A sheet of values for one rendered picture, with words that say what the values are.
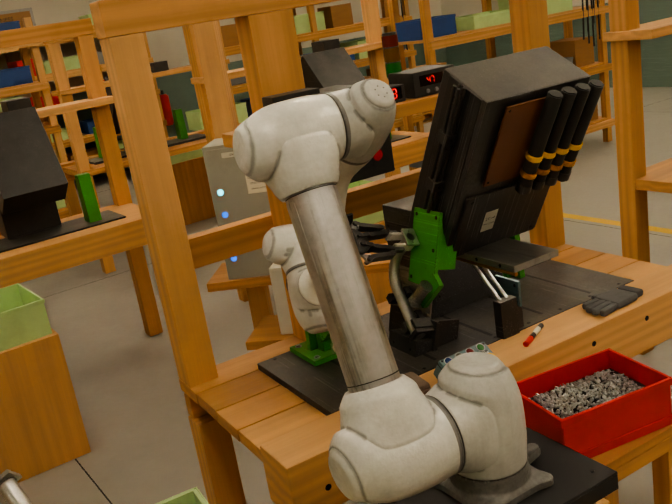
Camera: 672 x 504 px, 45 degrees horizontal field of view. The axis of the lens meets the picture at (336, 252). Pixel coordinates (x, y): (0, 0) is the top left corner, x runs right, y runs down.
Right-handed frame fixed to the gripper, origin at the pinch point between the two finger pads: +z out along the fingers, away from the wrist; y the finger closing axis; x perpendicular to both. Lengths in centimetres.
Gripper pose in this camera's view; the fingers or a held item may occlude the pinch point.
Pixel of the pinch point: (400, 241)
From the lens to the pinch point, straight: 223.5
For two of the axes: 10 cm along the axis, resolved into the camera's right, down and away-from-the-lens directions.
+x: -4.1, 5.7, 7.1
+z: 8.5, -0.3, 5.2
